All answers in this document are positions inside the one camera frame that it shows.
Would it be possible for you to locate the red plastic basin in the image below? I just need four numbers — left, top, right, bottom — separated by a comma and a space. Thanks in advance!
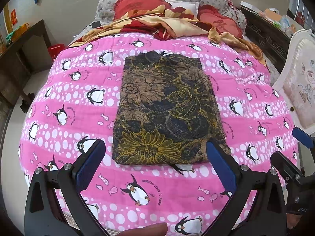
47, 44, 65, 60

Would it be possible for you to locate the red pillow right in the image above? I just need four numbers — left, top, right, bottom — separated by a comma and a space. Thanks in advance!
197, 5, 242, 38

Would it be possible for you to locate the pink penguin quilt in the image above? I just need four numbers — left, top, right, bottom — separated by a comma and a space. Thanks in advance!
18, 32, 297, 235

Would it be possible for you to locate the red pillow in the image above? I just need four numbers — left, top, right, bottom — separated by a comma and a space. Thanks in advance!
114, 0, 171, 20
197, 5, 242, 38

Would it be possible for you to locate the left hand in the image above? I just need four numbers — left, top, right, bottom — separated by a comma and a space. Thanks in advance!
117, 223, 168, 236

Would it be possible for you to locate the dark wooden desk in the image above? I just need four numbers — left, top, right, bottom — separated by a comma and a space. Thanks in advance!
1, 20, 53, 112

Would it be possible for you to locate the white small pillow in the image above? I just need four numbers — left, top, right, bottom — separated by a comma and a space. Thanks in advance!
165, 0, 199, 17

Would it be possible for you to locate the red gold blanket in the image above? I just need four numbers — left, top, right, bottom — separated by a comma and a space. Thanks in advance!
70, 5, 266, 65

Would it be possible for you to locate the brown floral patterned garment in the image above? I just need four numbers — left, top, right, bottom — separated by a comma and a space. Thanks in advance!
112, 51, 231, 165

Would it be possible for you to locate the dark wooden nightstand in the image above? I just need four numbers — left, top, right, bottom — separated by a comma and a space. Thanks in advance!
240, 6, 290, 73

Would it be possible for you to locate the red pillow left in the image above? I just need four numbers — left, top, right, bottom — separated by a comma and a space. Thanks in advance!
114, 0, 171, 20

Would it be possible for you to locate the white cushioned chair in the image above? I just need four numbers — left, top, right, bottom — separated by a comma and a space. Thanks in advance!
272, 29, 314, 135

